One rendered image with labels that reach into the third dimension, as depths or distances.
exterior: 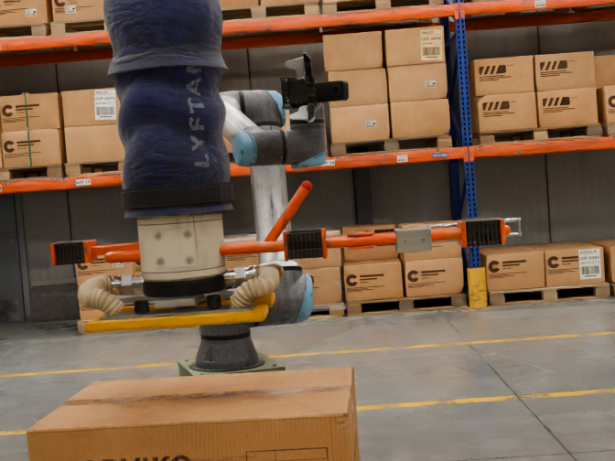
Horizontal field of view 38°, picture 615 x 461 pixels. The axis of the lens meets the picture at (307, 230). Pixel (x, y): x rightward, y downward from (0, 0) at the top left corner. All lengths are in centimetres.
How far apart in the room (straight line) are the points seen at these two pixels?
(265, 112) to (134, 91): 111
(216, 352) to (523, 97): 694
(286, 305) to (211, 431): 106
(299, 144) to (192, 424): 87
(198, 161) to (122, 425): 51
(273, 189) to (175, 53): 109
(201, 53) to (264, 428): 72
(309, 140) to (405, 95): 680
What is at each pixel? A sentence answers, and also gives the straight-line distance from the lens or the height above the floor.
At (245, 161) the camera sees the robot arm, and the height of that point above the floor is 143.
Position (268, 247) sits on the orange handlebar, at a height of 124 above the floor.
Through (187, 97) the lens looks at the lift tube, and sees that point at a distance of 174.
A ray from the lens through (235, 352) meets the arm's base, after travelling 266.
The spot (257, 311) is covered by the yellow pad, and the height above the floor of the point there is 113.
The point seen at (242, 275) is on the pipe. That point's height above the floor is 119.
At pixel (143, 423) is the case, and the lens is 171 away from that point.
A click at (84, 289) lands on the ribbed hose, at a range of 177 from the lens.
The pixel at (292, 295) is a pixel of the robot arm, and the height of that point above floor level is 103.
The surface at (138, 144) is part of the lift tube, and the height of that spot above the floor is 146.
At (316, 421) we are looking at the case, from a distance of 165.
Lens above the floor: 136
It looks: 3 degrees down
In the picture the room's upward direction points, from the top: 4 degrees counter-clockwise
